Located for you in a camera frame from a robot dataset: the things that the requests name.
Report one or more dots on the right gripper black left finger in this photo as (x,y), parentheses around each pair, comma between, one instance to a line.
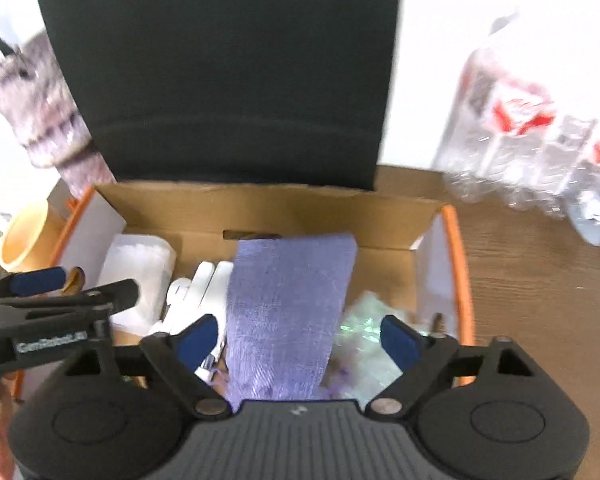
(175,359)

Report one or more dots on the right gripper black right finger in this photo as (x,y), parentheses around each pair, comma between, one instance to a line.
(424,363)

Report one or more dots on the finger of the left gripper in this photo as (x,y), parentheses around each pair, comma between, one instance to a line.
(33,283)
(113,298)

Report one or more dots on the iridescent plastic bag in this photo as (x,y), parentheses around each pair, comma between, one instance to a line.
(358,366)

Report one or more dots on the purple cloth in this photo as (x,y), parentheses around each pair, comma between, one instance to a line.
(284,303)

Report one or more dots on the operator hand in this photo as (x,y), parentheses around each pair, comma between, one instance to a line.
(7,410)

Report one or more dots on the yellow mug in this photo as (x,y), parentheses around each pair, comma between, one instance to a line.
(31,238)

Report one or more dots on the clear plastic container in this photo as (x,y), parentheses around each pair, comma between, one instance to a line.
(149,260)

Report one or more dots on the orange cardboard box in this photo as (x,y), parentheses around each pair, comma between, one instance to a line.
(410,251)

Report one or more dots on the purple ceramic vase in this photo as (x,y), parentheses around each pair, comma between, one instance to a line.
(36,102)

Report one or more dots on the water bottle pack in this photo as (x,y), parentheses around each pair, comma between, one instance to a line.
(525,122)

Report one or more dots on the black chair back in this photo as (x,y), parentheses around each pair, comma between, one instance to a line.
(266,91)

